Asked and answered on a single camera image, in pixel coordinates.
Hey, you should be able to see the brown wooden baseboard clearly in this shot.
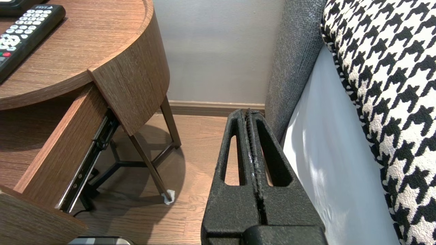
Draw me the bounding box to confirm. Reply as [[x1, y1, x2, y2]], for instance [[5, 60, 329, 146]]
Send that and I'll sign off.
[[169, 100, 265, 117]]

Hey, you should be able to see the round wooden bedside table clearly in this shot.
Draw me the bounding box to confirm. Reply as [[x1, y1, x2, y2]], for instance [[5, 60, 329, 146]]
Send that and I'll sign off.
[[0, 0, 182, 205]]

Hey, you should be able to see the black metal drawer slide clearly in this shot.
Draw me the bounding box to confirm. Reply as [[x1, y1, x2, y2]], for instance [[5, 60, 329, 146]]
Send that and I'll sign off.
[[56, 109, 120, 213]]

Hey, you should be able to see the curved front wooden drawer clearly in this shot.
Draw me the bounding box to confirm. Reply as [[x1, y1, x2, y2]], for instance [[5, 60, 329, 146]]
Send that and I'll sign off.
[[0, 83, 120, 245]]

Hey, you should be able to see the black adapter output cable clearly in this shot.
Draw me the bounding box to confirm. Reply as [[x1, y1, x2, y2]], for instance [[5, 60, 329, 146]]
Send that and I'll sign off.
[[73, 170, 99, 218]]

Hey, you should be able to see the grey fabric headboard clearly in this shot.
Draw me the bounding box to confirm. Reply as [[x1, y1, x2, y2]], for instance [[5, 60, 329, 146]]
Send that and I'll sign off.
[[265, 0, 327, 143]]

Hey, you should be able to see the black TV remote control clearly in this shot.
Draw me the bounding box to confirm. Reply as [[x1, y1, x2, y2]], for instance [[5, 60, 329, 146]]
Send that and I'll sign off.
[[0, 4, 66, 84]]

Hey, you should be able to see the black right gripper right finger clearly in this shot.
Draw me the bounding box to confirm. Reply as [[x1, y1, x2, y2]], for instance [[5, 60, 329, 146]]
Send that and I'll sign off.
[[250, 110, 324, 228]]

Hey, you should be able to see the white bed sheet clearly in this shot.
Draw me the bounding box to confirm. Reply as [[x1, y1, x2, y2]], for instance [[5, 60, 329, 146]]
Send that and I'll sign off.
[[282, 44, 401, 245]]

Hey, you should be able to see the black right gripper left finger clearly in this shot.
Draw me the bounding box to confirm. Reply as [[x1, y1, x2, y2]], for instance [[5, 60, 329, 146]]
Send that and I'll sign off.
[[201, 109, 263, 245]]

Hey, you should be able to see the black white houndstooth pillow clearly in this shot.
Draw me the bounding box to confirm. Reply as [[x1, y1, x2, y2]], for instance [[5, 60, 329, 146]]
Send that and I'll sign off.
[[320, 0, 436, 245]]

